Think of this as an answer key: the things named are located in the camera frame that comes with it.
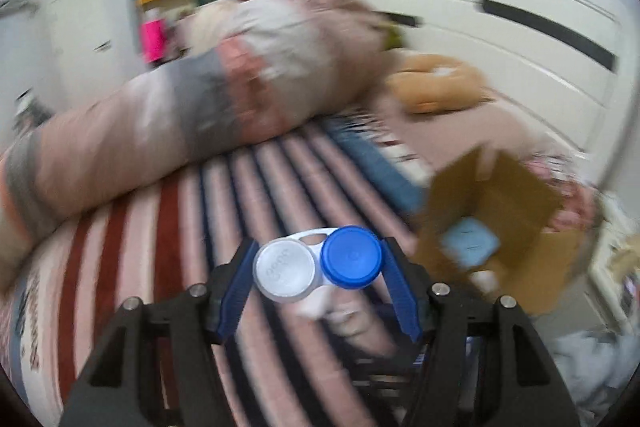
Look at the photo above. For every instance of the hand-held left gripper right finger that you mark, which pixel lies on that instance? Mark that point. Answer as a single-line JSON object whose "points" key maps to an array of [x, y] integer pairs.
{"points": [[400, 292]]}

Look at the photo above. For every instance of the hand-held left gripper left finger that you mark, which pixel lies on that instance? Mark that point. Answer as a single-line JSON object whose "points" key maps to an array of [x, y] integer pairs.
{"points": [[235, 287]]}

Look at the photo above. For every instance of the white and blue contact lens case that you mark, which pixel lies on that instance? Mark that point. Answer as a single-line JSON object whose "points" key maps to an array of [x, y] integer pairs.
{"points": [[316, 264]]}

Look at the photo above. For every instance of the brown cardboard box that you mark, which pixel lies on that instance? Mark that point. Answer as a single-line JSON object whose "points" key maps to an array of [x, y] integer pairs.
{"points": [[492, 227]]}

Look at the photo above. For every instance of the striped printed blanket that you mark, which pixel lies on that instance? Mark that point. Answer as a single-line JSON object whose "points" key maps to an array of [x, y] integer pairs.
{"points": [[210, 297]]}

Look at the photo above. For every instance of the light blue packet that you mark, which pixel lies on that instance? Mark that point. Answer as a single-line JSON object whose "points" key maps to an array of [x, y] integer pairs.
{"points": [[470, 242]]}

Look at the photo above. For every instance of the rolled pink grey quilt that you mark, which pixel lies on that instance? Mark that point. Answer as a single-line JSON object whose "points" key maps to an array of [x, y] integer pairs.
{"points": [[190, 107]]}

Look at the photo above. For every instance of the light blue crumpled cloth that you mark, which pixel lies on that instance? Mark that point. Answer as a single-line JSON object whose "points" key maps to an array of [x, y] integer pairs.
{"points": [[582, 367]]}

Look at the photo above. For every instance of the brown plush toy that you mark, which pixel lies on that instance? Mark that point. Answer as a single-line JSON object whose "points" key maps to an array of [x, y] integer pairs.
{"points": [[435, 84]]}

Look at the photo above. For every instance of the pink bag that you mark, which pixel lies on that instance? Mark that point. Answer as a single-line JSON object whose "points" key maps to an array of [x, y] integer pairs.
{"points": [[153, 39]]}

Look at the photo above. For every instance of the white wardrobe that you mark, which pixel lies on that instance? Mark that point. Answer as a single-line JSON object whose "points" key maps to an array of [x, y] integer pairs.
{"points": [[505, 42]]}

